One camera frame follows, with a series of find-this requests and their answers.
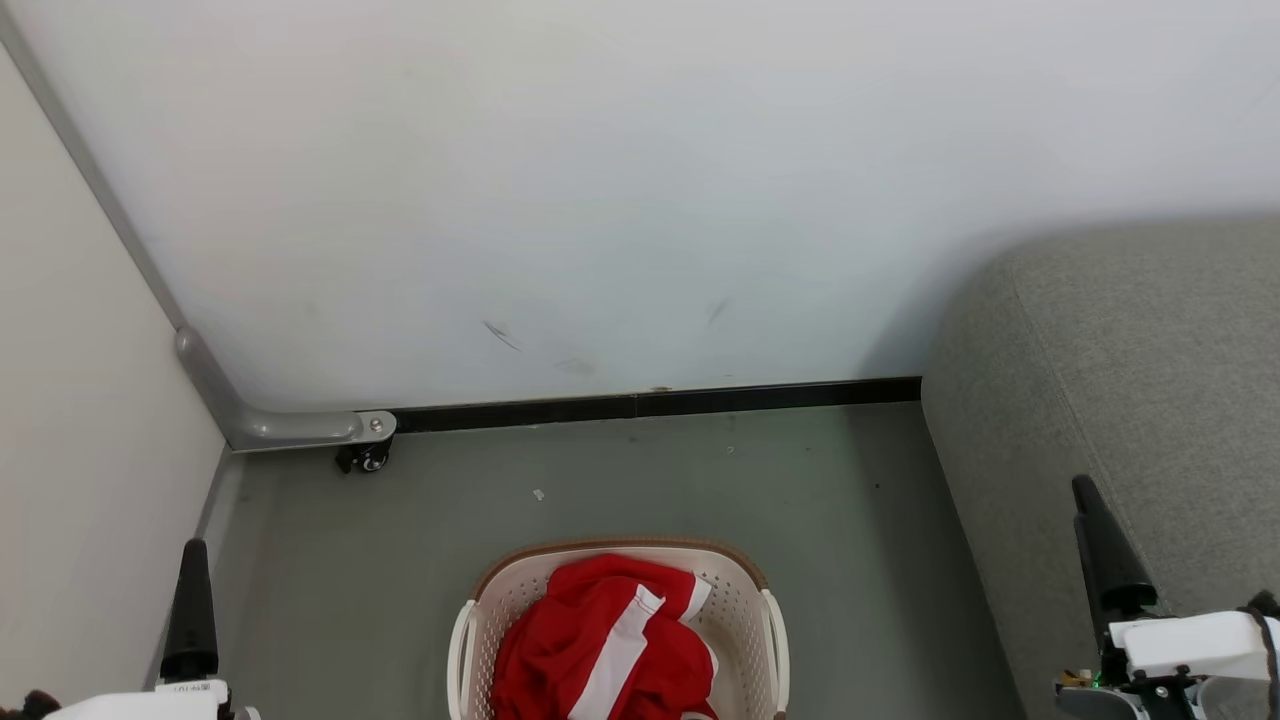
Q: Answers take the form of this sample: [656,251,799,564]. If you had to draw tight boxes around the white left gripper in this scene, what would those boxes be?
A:
[45,539,261,720]

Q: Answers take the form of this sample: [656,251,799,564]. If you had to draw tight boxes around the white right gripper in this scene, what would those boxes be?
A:
[1054,474,1276,720]

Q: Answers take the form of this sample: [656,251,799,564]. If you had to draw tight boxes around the grey fabric sofa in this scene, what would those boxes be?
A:
[920,213,1280,720]

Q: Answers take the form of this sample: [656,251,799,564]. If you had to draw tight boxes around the red and white garment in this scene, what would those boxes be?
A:
[489,554,720,720]

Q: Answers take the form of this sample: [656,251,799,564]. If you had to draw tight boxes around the black caster wheel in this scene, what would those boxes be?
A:
[334,440,394,475]

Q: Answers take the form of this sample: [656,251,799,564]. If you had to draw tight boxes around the cream plastic laundry basket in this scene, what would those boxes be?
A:
[447,538,791,720]

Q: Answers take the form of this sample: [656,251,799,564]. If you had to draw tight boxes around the black baseboard strip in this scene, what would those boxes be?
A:
[390,376,923,435]

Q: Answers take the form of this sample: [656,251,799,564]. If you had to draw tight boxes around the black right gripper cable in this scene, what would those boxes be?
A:
[1238,589,1280,720]

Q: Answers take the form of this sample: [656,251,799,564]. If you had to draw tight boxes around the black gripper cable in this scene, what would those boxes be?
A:
[0,689,63,720]
[1238,589,1280,720]

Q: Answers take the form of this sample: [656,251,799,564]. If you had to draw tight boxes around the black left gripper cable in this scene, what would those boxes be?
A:
[0,689,63,720]

